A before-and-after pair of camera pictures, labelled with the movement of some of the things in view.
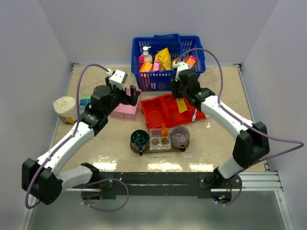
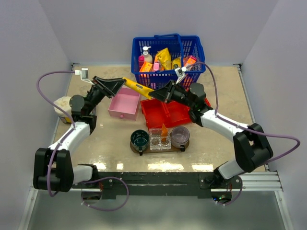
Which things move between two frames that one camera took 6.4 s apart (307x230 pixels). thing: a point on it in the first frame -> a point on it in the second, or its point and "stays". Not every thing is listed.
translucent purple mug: (180, 135) stays
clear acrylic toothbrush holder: (159, 139) stays
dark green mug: (139, 140) stays
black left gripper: (131, 100) -> (111, 86)
